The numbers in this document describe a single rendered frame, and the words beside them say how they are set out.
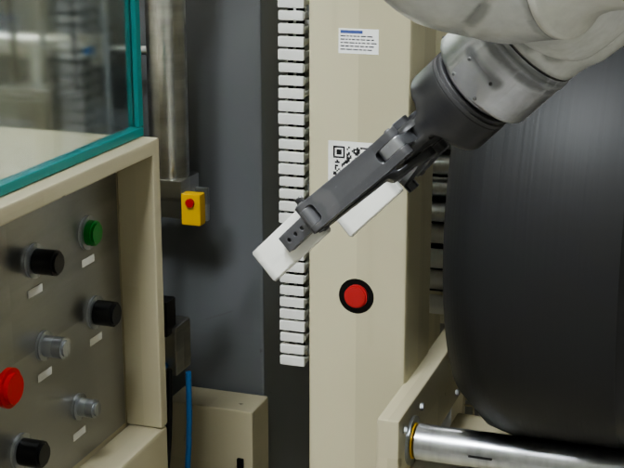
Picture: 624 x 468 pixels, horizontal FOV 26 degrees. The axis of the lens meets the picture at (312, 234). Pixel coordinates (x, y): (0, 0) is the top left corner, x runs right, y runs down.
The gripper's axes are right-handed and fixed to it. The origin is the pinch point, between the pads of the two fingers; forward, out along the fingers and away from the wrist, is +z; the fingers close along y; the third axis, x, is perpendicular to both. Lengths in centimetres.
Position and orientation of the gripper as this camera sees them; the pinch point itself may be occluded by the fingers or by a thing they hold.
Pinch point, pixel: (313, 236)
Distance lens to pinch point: 114.6
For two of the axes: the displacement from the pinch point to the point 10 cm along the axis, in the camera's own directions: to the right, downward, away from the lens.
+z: -6.2, 5.8, 5.3
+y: -4.8, 2.6, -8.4
